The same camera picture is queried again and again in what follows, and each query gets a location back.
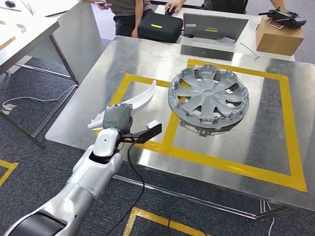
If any grey laptop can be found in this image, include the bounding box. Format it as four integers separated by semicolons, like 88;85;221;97
180;13;249;61

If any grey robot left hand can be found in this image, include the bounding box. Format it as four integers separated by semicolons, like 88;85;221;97
103;103;134;135

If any yellow floor tape square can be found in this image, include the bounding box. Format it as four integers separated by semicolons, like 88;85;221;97
0;159;19;188
123;207;205;236

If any steel workbench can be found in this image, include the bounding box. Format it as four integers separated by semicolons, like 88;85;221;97
32;35;315;222

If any black remote controller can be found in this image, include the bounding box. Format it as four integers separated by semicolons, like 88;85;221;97
258;8;307;28

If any white desk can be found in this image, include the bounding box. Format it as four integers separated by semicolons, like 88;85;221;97
155;4;295;62

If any person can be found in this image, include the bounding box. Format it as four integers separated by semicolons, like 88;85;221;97
165;0;286;14
82;0;153;38

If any black zip case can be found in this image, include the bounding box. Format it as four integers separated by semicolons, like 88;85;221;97
137;11;184;44

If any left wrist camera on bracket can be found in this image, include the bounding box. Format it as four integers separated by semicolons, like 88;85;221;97
117;119;163;146

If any black cable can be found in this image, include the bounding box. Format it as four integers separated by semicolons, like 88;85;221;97
106;138;146;236

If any grey plastic wheel cover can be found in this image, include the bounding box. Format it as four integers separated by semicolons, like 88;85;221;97
168;64;249;138

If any white floor cable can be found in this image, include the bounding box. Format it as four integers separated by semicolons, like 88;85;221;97
2;84;78;108

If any brown cardboard box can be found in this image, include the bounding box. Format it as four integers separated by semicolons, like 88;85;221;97
255;15;304;57

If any metal floor outlet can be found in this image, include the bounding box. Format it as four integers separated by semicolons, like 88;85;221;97
1;103;17;115

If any white curved plastic part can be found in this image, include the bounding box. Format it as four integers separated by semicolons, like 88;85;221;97
88;80;157;130

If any yellow tape frame on workbench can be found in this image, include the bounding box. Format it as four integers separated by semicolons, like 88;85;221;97
94;59;307;193

